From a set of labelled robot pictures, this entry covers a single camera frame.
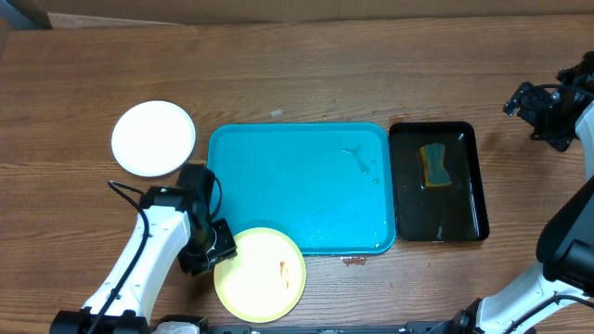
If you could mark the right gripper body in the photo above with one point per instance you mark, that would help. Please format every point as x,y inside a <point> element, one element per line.
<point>531,108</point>

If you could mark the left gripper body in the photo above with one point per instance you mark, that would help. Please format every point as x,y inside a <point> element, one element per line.
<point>213,246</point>

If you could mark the yellow plate with stain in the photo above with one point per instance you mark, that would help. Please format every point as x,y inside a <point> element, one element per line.
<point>265,280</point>

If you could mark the white plate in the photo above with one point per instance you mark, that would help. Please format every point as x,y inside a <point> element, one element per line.
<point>153,138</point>

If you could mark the yellow green sponge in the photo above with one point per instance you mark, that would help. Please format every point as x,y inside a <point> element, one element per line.
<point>432,160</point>

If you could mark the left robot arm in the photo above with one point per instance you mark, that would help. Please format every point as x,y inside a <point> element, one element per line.
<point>173,224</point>

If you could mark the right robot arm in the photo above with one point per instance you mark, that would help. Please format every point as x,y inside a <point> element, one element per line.
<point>563,271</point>

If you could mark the teal plastic tray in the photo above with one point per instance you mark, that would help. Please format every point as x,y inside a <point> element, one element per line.
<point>327,185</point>

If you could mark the black rectangular water tray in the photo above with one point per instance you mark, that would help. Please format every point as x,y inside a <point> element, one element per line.
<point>452,213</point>

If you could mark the small clear tape scrap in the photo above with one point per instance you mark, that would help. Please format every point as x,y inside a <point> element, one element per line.
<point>276,112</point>

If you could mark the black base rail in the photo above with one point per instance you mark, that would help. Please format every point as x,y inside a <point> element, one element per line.
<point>414,327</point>

